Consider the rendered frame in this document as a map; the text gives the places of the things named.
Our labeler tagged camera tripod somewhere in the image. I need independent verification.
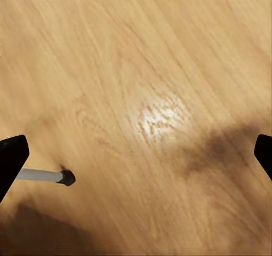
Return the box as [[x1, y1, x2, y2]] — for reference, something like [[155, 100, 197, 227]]
[[15, 168, 75, 186]]

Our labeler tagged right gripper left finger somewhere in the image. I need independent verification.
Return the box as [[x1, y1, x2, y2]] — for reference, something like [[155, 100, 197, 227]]
[[0, 135, 29, 202]]

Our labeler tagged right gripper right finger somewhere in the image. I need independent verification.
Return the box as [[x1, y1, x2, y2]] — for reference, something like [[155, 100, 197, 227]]
[[254, 134, 272, 180]]

